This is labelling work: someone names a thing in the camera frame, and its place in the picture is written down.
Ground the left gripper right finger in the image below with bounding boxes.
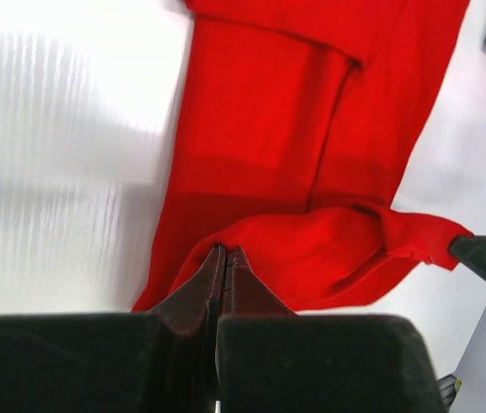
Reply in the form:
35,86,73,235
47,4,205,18
217,248,444,412

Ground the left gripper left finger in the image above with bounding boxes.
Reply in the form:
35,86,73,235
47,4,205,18
0,246,227,412

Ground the red t-shirt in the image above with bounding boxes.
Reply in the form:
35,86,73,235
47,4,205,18
134,1,468,311

